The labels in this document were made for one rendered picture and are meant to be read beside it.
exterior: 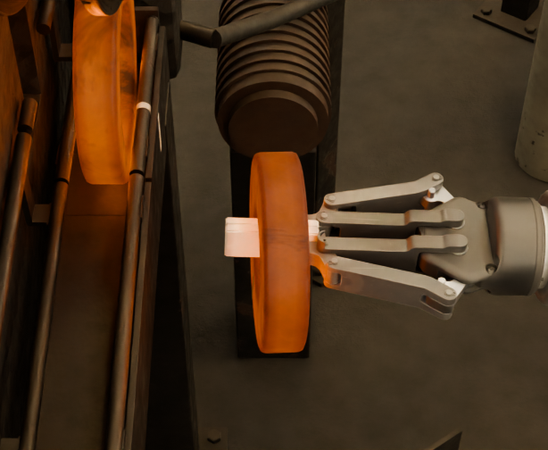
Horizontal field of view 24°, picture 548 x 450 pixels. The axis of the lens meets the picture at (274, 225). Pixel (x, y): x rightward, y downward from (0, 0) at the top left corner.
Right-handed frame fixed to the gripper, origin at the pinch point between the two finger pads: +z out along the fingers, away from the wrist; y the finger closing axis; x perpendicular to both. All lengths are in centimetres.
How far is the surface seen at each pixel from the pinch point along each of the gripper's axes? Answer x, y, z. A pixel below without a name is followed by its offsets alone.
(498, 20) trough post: -70, 112, -43
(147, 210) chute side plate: -2.6, 4.7, 9.7
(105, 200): -7.1, 9.7, 13.6
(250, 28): -14.0, 40.9, 1.6
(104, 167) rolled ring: 0.1, 6.7, 13.1
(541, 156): -65, 74, -44
